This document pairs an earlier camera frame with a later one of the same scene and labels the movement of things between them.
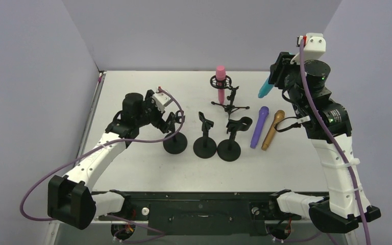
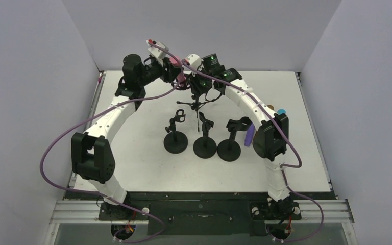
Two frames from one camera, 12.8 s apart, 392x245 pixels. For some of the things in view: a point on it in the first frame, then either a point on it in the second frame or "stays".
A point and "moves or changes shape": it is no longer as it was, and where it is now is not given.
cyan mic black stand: [178, 144] stays
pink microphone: [220, 74] moves or changes shape
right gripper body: [276, 70] to [198, 84]
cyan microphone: [265, 89] to [280, 111]
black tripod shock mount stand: [229, 107] to [182, 82]
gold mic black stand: [205, 147] stays
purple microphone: [263, 113] moves or changes shape
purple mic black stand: [229, 150] stays
